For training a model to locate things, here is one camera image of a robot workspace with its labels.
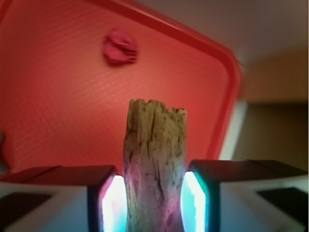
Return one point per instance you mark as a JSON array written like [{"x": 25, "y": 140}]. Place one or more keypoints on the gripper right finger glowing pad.
[{"x": 244, "y": 196}]

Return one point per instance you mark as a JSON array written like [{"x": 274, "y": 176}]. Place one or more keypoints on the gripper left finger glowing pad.
[{"x": 63, "y": 199}]

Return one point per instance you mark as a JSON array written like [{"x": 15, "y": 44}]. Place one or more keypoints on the brown wood chip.
[{"x": 155, "y": 149}]

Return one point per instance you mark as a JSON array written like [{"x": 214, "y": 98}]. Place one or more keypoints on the orange plastic tray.
[{"x": 62, "y": 103}]

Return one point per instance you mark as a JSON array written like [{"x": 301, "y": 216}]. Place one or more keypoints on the crumpled red paper ball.
[{"x": 119, "y": 47}]

